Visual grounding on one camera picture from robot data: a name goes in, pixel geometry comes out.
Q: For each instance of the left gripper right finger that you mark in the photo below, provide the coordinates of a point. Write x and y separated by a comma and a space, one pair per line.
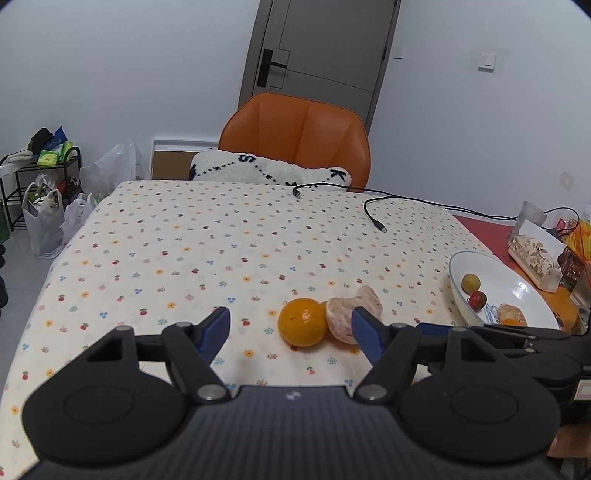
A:
392, 351

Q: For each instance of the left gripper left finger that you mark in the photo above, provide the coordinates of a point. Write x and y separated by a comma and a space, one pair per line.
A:
189, 351

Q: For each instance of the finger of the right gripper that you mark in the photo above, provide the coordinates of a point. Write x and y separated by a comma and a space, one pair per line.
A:
437, 330

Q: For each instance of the short peeled pomelo segment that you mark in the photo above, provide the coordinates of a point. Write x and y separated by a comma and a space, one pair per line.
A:
509, 311

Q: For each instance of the red fruit in plate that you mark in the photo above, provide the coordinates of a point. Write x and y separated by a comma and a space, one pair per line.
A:
477, 300

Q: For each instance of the small orange kumquat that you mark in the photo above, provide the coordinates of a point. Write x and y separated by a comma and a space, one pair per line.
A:
516, 322

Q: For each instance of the brown longan in plate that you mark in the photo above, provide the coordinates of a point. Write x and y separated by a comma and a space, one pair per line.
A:
470, 283

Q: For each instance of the white oval plate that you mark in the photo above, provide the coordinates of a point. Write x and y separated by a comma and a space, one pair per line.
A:
501, 285

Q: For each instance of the large orange front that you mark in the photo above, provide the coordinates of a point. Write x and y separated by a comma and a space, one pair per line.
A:
302, 322

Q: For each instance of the floral tablecloth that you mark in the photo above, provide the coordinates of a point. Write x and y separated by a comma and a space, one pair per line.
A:
156, 253

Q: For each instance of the orange red placemat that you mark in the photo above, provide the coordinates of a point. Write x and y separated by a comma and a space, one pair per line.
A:
495, 237

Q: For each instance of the nougat snack bag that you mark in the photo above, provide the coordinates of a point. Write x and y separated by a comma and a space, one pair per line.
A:
537, 252

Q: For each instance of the clear drinking glass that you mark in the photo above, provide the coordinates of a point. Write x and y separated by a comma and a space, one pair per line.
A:
530, 212

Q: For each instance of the orange snack packet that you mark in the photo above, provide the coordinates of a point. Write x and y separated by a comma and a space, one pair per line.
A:
579, 241

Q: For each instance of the white black cushion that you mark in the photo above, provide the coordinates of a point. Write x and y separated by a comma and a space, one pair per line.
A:
224, 166

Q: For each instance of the white plastic bag floor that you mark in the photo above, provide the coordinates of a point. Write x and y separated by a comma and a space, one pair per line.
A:
50, 224

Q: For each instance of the clear plastic bag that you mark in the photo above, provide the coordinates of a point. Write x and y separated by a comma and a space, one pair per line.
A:
116, 166

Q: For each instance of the orange leather chair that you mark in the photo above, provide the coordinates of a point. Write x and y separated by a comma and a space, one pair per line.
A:
298, 131

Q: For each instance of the black metal shelf rack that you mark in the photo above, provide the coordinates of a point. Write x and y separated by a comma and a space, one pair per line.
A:
23, 177

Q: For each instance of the grey door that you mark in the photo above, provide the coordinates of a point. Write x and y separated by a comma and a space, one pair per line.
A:
336, 52

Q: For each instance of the cardboard box by wall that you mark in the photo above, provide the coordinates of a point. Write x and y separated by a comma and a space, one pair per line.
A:
171, 158

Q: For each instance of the white wall socket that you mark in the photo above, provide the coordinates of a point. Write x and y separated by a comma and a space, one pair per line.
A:
566, 181

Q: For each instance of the white light switch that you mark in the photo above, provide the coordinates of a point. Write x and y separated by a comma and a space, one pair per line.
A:
487, 62

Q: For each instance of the black door handle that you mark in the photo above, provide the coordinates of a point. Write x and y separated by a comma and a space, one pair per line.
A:
265, 64

